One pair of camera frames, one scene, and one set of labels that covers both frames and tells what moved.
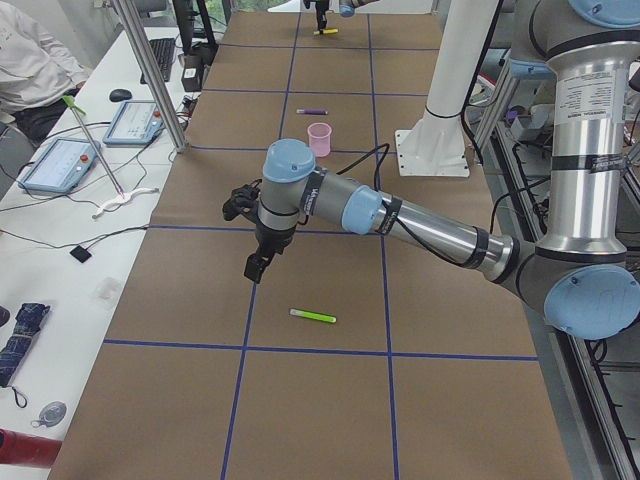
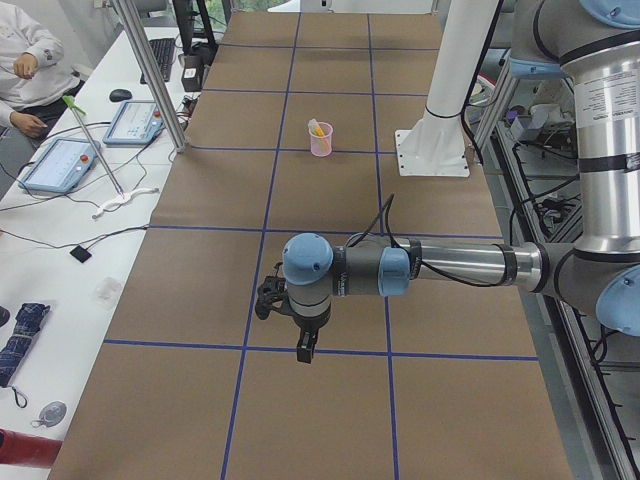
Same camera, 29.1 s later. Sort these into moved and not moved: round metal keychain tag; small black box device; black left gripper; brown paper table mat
Moved: black left gripper
Not moved: round metal keychain tag; brown paper table mat; small black box device
